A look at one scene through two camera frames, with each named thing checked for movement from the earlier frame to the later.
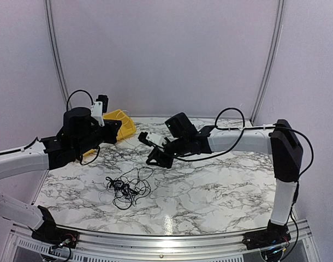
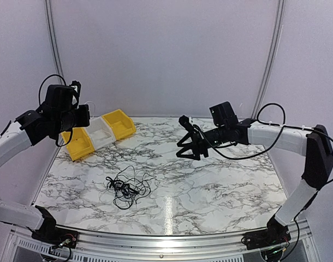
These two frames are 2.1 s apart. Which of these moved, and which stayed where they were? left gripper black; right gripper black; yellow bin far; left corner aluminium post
Moved: left gripper black; right gripper black
Stayed: yellow bin far; left corner aluminium post
